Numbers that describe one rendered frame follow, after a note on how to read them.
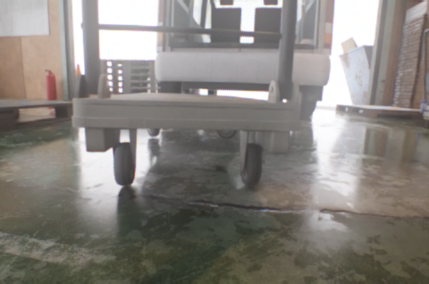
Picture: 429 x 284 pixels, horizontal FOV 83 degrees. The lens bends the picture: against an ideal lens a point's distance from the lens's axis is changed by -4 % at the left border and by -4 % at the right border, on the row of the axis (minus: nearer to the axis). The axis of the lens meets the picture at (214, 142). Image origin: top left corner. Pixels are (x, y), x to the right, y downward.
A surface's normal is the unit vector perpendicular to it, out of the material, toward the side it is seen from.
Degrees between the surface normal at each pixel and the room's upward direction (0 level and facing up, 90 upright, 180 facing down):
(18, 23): 90
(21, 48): 90
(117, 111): 90
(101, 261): 0
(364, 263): 0
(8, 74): 90
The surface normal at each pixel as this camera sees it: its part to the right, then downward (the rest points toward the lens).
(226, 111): 0.11, 0.20
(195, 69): -0.19, 0.19
